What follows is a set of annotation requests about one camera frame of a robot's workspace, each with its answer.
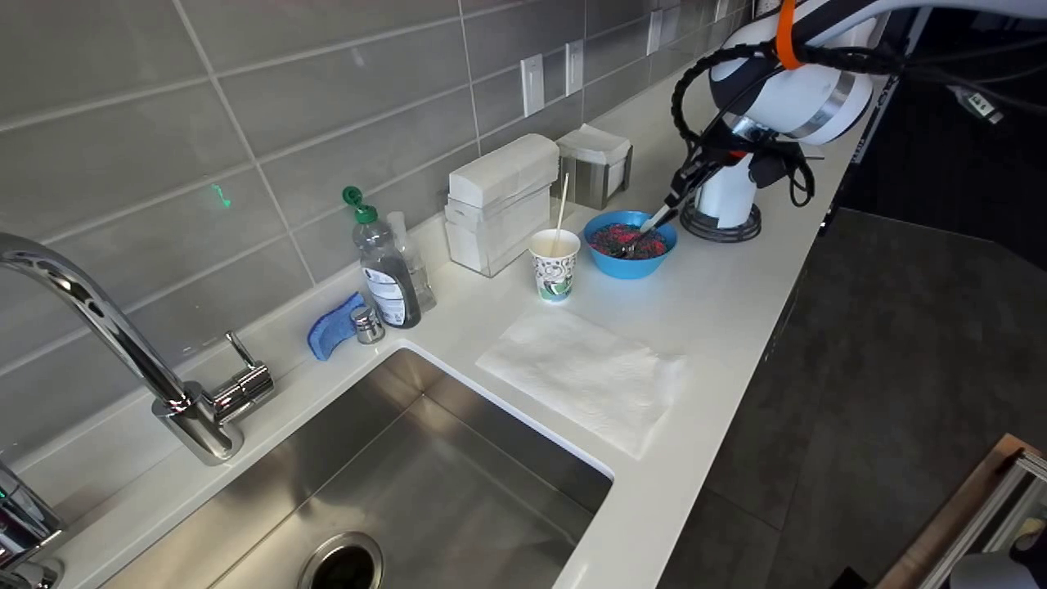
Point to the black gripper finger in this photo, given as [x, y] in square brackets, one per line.
[666, 213]

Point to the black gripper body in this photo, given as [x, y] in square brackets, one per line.
[770, 158]

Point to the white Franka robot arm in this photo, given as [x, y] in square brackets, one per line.
[799, 73]

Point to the white stick in cup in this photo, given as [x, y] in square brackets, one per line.
[563, 198]

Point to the white patterned paper cup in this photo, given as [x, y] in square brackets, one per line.
[556, 264]

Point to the white paper towel roll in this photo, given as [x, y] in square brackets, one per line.
[728, 194]

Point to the blue plastic bowl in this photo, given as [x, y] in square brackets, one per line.
[621, 246]

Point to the small steel canister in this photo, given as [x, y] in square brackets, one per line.
[597, 165]

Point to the white napkin stack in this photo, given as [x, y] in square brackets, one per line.
[500, 200]

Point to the white folded paper towel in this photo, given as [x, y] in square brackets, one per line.
[609, 383]

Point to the dish soap bottle green cap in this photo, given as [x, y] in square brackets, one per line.
[383, 268]

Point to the blue sponge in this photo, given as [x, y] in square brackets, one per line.
[335, 330]

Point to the stainless steel sink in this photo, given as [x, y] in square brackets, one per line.
[404, 481]

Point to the tall chrome faucet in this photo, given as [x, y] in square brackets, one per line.
[205, 421]

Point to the small chrome tap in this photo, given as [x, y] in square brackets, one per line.
[27, 528]

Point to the white wall outlet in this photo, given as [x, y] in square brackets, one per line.
[574, 68]
[530, 83]

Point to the wooden frame stand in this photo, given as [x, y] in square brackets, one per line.
[990, 536]

